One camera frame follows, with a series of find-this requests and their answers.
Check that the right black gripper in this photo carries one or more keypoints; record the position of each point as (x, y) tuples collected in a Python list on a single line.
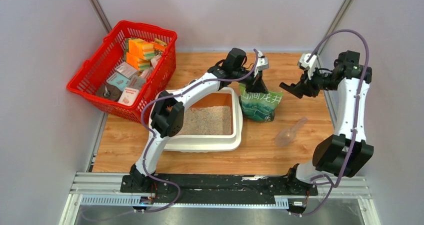
[(308, 88)]

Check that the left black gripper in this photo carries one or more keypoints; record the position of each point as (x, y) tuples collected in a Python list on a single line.
[(256, 85)]

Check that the green cat litter bag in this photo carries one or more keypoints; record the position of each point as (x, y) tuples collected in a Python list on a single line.
[(259, 107)]

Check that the clear plastic scoop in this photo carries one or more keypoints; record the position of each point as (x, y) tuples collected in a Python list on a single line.
[(287, 135)]

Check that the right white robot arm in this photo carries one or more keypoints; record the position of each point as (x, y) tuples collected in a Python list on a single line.
[(346, 151)]

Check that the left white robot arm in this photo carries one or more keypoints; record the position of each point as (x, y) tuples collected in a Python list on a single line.
[(168, 109)]

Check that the white orange litter box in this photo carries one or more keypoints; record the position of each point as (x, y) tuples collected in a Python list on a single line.
[(213, 124)]

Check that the white pink sponge box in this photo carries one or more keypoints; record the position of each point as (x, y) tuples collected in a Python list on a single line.
[(128, 96)]

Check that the orange sponge pack lower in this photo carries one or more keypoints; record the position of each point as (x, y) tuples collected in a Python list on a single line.
[(137, 62)]

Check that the orange sponge pack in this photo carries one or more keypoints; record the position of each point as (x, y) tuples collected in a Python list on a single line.
[(137, 62), (140, 48)]

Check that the orange sponge pack upper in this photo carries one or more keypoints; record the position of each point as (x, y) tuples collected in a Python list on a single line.
[(140, 48)]

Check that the teal card package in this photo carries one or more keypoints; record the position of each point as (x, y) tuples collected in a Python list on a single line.
[(118, 80)]

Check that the brown round scrubber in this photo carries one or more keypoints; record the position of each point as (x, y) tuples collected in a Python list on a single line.
[(109, 92)]

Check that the red plastic shopping basket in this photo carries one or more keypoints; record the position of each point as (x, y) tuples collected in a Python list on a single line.
[(96, 70)]

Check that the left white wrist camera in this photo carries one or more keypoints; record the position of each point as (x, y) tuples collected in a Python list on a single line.
[(261, 62)]

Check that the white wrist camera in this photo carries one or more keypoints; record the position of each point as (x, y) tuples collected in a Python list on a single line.
[(261, 62), (308, 63)]

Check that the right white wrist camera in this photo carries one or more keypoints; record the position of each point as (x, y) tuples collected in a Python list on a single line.
[(308, 63)]

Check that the black mounting base plate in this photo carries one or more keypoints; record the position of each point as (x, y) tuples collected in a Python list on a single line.
[(220, 189)]

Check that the aluminium frame rail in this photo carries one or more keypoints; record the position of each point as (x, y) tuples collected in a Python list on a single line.
[(103, 189)]

